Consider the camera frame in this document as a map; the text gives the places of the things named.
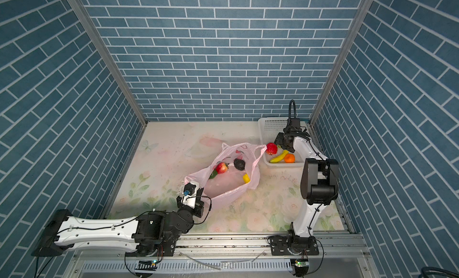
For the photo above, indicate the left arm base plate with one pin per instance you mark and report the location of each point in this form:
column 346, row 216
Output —
column 154, row 248

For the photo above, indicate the orange tangerine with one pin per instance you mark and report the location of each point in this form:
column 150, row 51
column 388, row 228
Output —
column 289, row 158

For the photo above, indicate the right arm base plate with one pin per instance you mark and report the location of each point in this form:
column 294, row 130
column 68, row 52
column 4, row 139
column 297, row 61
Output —
column 297, row 246

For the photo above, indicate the pink plastic bag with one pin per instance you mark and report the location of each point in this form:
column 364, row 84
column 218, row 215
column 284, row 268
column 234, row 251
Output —
column 226, row 188

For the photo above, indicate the red apple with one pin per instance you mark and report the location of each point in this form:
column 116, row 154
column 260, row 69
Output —
column 272, row 149

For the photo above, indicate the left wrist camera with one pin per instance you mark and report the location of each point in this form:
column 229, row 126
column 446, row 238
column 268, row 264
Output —
column 190, row 194

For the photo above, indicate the yellow banana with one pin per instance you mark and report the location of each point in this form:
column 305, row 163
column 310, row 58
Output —
column 280, row 157

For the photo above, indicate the dark avocado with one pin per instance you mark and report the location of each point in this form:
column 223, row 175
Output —
column 239, row 164

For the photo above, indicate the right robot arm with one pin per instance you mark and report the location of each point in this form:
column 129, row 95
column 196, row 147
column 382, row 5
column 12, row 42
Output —
column 318, row 188

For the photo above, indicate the aluminium front rail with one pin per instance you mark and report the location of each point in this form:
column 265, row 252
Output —
column 331, row 244

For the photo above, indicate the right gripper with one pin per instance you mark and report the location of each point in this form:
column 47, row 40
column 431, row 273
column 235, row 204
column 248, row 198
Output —
column 279, row 140

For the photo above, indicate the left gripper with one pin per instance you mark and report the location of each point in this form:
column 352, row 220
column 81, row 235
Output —
column 199, row 205

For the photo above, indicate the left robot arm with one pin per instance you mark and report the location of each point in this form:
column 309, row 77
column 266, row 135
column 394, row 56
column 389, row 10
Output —
column 152, row 233

